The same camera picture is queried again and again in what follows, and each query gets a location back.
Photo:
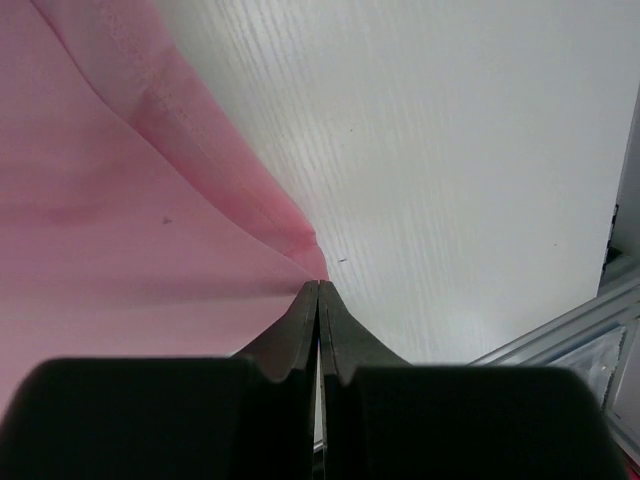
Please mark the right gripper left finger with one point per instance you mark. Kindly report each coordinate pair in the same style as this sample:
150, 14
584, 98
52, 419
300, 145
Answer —
275, 433

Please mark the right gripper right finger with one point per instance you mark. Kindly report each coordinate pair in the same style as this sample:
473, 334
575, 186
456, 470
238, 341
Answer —
345, 347

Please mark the pink t shirt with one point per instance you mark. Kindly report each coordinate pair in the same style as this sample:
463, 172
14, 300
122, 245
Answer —
135, 220

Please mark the aluminium mounting rail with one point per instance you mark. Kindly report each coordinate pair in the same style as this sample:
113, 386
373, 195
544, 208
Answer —
610, 310

